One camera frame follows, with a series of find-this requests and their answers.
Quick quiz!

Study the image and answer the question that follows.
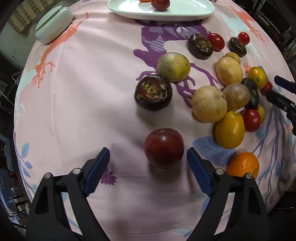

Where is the white lidded ceramic jar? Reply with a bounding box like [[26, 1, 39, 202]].
[[35, 5, 73, 44]]

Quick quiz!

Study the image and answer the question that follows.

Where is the brown passion fruit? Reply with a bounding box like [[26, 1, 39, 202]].
[[222, 83, 250, 111]]

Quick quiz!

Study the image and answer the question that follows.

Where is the checked curtain left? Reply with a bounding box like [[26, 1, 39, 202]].
[[8, 0, 54, 34]]

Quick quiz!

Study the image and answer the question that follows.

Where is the yellow orange oval tomato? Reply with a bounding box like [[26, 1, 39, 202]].
[[215, 111, 245, 149]]

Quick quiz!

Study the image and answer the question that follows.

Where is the small orange mandarin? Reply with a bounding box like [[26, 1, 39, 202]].
[[227, 152, 259, 179]]

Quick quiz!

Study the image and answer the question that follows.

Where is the large orange mandarin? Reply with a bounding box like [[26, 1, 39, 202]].
[[248, 67, 267, 89]]

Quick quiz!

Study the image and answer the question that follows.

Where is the dark red plum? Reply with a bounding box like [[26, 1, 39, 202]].
[[144, 128, 184, 169], [151, 0, 171, 11]]

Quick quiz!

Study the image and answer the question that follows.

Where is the white oval plate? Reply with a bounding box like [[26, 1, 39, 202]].
[[107, 0, 215, 22]]

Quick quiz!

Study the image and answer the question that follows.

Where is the striped pepino melon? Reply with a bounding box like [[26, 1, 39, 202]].
[[192, 85, 227, 123]]

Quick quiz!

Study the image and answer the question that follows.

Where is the green yellow round fruit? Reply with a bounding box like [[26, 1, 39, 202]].
[[157, 52, 191, 83]]

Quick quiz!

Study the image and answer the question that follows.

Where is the small tan longan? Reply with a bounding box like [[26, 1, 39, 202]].
[[257, 106, 266, 125], [225, 52, 241, 64]]

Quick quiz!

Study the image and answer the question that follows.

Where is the pink patterned tablecloth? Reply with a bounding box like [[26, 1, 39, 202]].
[[14, 1, 295, 240]]

